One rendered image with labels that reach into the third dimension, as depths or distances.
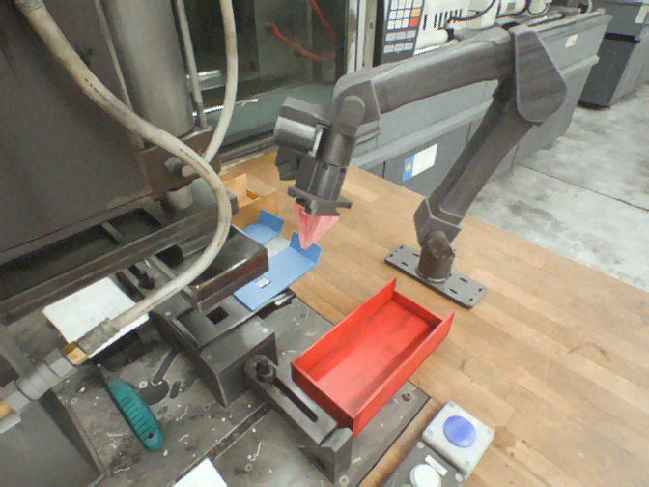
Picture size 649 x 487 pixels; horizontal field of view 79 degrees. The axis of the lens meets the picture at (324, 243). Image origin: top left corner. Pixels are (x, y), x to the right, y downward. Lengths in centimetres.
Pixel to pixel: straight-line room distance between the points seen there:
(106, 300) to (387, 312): 48
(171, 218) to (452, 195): 43
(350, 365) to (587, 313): 45
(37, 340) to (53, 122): 53
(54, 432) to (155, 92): 36
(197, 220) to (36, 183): 17
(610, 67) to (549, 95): 437
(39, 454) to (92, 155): 32
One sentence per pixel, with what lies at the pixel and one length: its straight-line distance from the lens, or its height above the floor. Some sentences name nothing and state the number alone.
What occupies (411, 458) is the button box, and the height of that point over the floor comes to 93.
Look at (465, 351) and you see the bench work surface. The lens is 71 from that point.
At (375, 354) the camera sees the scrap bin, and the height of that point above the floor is 91.
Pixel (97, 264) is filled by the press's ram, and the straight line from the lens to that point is 45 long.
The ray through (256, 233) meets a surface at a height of 92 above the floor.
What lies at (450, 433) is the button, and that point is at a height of 94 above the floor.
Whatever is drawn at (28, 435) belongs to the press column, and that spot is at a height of 104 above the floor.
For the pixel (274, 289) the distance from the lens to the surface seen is 63.
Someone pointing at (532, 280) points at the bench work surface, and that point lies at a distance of 88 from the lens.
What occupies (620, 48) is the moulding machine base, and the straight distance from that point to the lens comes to 497.
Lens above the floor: 144
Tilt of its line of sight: 38 degrees down
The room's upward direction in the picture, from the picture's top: straight up
